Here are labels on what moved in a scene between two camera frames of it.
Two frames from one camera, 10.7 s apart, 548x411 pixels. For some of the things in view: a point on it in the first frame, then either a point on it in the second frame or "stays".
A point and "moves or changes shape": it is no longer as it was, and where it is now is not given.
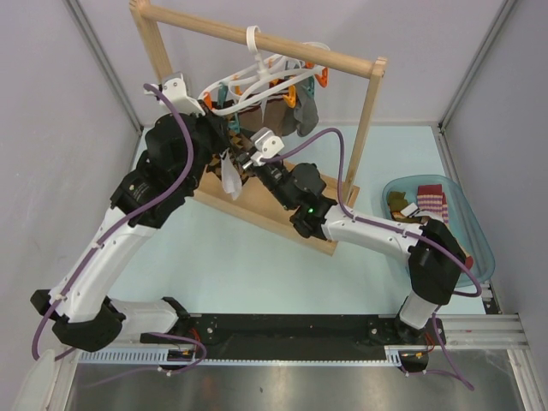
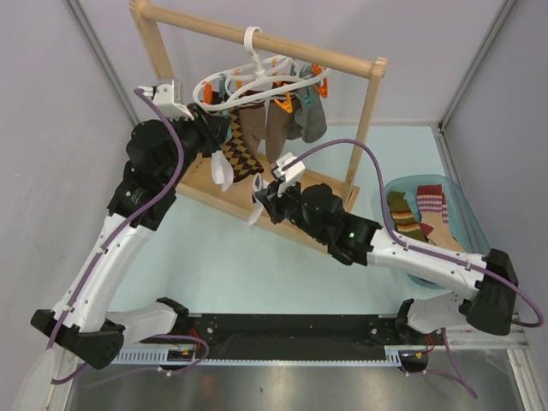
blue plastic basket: x=461 y=223 stays
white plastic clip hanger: x=264 y=74 moves or changes shape
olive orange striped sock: x=397 y=202 stays
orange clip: x=290 y=98 → x=287 y=104
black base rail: x=286 y=337 stays
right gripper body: x=272 y=175 → x=287 y=205
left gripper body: x=211 y=139 stays
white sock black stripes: x=413 y=210 → x=258 y=186
